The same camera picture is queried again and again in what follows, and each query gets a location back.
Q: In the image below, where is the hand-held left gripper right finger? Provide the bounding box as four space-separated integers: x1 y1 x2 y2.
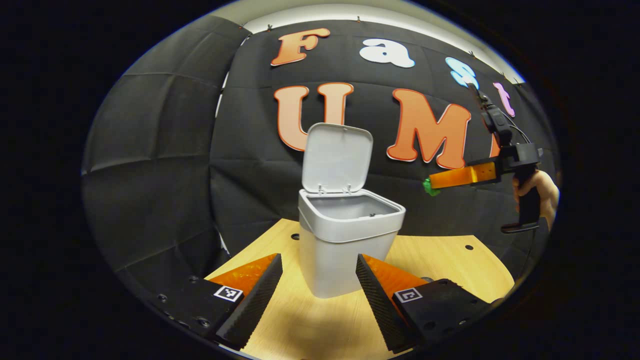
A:
355 253 494 354

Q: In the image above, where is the wooden desktop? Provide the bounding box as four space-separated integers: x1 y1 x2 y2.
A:
205 218 516 360

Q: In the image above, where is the black backdrop cloth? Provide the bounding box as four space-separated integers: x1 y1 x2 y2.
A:
81 15 560 301

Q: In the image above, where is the white desktop garbage bin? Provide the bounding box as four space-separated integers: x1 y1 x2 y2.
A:
298 122 407 299

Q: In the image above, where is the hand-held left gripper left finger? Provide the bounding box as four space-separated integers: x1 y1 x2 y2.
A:
149 253 284 351

